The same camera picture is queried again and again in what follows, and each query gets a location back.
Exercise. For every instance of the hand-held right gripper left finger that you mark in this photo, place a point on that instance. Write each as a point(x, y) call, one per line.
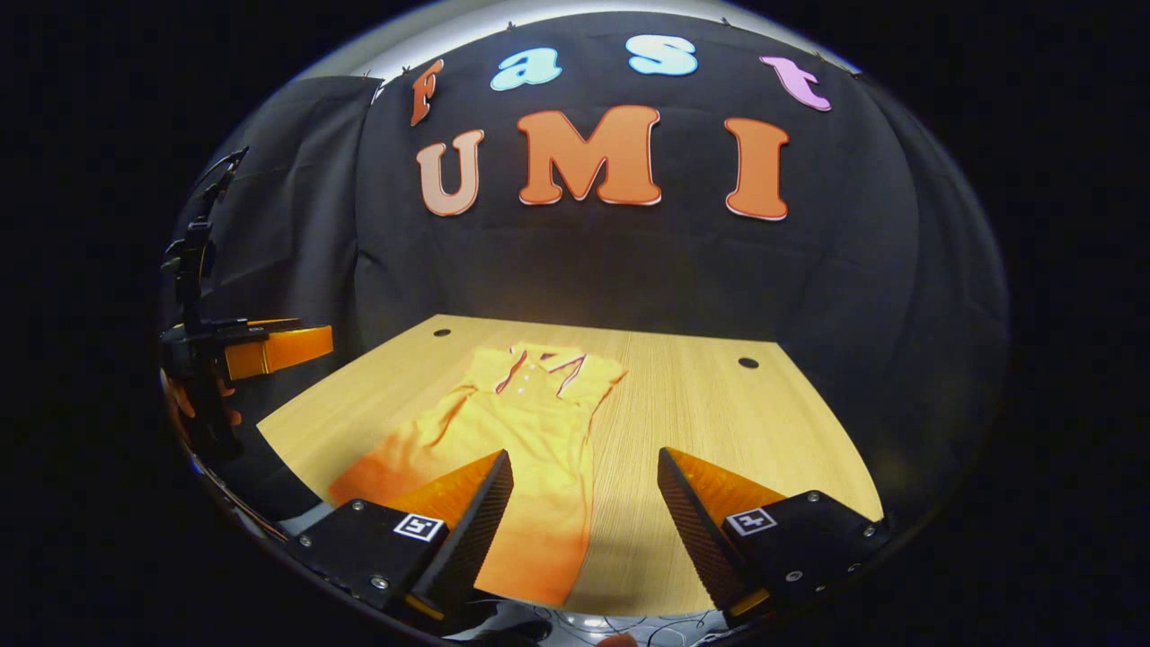
point(467, 535)

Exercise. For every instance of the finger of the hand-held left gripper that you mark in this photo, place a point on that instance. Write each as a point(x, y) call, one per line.
point(274, 323)
point(283, 350)

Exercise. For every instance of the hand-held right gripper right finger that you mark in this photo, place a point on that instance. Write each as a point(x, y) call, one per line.
point(696, 530)

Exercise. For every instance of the orange collared T-shirt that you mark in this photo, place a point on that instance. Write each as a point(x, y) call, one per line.
point(530, 422)

